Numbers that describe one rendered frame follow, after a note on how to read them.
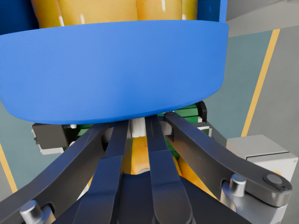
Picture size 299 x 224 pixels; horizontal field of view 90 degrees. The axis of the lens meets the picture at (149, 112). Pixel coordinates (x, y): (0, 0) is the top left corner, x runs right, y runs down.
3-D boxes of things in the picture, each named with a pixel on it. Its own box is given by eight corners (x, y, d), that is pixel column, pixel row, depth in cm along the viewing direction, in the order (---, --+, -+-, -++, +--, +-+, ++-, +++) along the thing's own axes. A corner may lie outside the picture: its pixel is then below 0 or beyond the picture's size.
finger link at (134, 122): (139, 137, 16) (132, 138, 16) (139, 113, 22) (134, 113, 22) (136, 110, 15) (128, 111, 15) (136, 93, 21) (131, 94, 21)
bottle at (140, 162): (151, 144, 51) (159, 191, 33) (131, 142, 50) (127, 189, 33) (155, 126, 48) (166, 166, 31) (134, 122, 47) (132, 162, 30)
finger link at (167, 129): (145, 124, 13) (178, 120, 13) (143, 106, 18) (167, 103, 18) (147, 138, 14) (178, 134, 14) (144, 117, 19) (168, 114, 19)
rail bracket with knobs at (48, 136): (83, 106, 45) (68, 121, 35) (89, 128, 47) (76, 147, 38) (49, 110, 44) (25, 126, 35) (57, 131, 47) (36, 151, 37)
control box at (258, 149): (262, 134, 41) (301, 158, 31) (250, 188, 48) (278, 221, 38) (226, 138, 40) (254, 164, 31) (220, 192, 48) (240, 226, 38)
